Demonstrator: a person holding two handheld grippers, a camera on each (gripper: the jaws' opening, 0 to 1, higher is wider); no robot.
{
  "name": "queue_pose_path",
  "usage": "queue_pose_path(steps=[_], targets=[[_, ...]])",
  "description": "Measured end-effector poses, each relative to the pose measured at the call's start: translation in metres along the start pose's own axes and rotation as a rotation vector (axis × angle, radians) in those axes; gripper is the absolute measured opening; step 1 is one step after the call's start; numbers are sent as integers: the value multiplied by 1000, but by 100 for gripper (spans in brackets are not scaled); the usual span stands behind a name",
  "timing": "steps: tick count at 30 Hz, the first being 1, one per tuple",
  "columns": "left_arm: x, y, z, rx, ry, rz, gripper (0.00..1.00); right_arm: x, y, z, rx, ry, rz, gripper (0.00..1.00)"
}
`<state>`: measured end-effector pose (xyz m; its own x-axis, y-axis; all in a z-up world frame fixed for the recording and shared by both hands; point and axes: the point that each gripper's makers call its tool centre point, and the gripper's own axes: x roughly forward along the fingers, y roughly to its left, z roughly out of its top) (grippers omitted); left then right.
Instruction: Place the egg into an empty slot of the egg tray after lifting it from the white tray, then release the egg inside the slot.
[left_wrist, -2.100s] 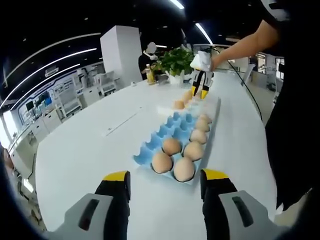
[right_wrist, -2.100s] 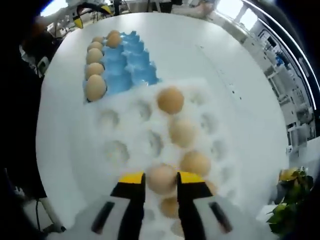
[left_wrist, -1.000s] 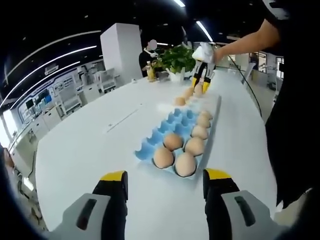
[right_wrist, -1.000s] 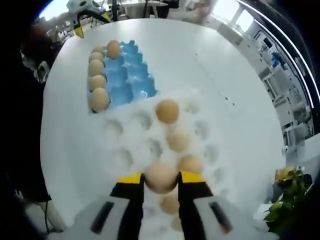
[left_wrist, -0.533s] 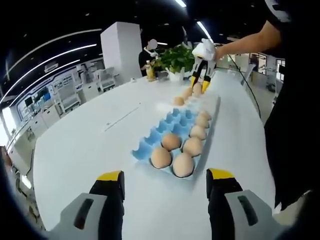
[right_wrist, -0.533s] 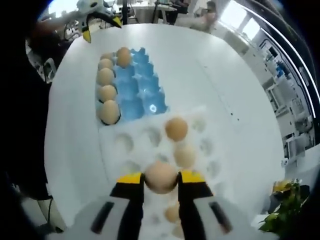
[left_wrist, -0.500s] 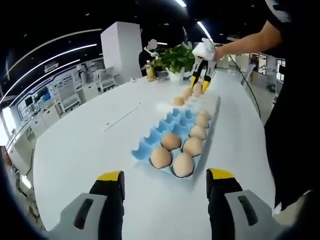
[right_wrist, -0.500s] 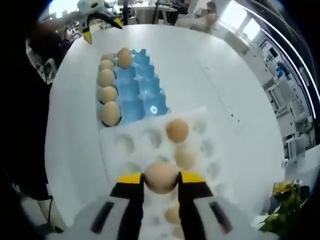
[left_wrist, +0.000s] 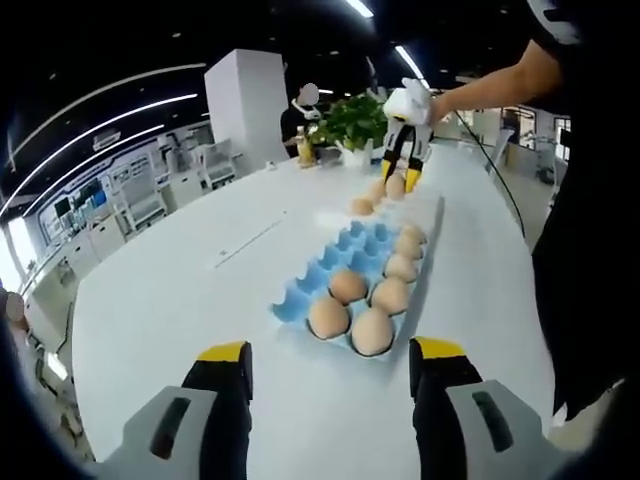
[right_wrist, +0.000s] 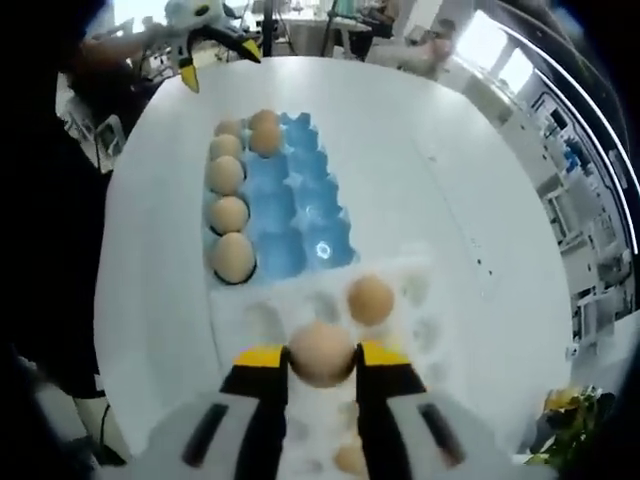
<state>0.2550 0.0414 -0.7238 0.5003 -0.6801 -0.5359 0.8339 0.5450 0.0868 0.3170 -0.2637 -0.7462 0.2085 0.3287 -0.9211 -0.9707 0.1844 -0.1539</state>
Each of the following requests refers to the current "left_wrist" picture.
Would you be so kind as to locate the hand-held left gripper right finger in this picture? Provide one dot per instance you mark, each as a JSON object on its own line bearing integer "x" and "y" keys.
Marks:
{"x": 440, "y": 395}

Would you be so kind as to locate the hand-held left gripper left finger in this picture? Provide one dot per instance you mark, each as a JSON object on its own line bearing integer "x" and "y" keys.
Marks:
{"x": 220, "y": 400}

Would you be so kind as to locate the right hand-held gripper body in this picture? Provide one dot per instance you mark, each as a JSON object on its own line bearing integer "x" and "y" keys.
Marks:
{"x": 410, "y": 105}

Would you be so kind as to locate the single brown egg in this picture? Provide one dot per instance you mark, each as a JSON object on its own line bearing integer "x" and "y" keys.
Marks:
{"x": 396, "y": 186}
{"x": 375, "y": 191}
{"x": 362, "y": 206}

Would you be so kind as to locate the group of brown eggs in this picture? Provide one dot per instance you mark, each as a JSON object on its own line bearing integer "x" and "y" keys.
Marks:
{"x": 372, "y": 332}

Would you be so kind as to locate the blue egg tray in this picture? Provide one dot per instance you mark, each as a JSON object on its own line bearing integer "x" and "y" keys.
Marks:
{"x": 350, "y": 245}

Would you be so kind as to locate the person's right hand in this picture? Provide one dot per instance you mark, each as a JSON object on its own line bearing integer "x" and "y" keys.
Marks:
{"x": 439, "y": 110}

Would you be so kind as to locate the white plant pot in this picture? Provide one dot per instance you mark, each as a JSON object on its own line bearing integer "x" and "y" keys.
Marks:
{"x": 357, "y": 155}

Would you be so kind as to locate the green potted plant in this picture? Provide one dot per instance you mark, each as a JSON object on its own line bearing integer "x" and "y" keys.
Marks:
{"x": 360, "y": 120}

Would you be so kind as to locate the straight ceiling light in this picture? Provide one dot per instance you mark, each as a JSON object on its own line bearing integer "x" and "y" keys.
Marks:
{"x": 411, "y": 63}

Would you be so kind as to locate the small grey object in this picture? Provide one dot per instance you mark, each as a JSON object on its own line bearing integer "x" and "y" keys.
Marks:
{"x": 332, "y": 156}

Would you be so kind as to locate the yellow drink bottle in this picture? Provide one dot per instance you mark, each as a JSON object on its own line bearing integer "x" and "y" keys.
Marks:
{"x": 306, "y": 150}

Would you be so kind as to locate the white table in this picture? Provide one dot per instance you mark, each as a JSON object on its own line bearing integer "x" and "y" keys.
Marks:
{"x": 175, "y": 300}

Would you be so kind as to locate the small white box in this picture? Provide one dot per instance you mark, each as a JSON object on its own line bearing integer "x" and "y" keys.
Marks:
{"x": 270, "y": 164}

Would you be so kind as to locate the white square pillar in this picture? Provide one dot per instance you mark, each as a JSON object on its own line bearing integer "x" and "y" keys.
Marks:
{"x": 245, "y": 100}

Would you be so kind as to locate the white chest-worn device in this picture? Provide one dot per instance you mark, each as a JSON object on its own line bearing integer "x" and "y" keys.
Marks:
{"x": 560, "y": 20}

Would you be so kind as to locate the white office chair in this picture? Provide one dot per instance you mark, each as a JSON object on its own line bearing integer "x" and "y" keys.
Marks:
{"x": 142, "y": 210}
{"x": 217, "y": 160}

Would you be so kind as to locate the person's dark clothed body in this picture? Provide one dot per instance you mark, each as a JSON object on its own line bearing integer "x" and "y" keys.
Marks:
{"x": 590, "y": 225}

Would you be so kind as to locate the white lab cabinet row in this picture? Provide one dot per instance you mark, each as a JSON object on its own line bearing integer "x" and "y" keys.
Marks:
{"x": 100, "y": 235}

